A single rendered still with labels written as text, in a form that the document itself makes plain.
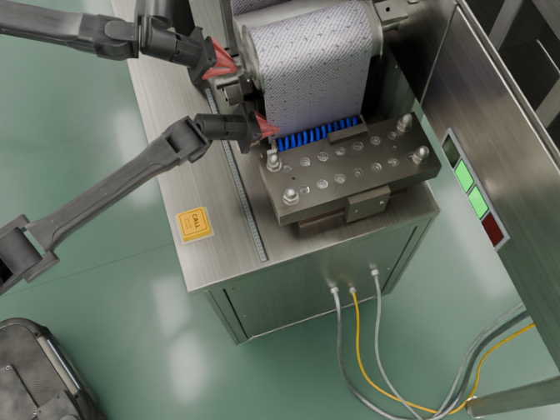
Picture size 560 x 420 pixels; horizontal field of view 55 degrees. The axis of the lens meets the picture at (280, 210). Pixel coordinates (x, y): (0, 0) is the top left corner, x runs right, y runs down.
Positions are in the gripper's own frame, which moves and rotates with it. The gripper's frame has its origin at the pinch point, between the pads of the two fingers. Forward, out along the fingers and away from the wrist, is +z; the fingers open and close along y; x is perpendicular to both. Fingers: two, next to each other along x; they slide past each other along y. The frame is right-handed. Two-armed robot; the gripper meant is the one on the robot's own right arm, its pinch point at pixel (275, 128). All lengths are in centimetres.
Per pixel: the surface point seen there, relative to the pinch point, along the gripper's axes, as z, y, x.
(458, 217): 121, 2, -53
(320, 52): -1.5, -0.8, 23.9
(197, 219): -13.3, 9.7, -24.5
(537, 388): 62, 72, -13
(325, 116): 11.0, 0.2, 5.8
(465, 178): 20.1, 30.6, 25.3
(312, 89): 2.0, 0.2, 14.4
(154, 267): 9, -18, -119
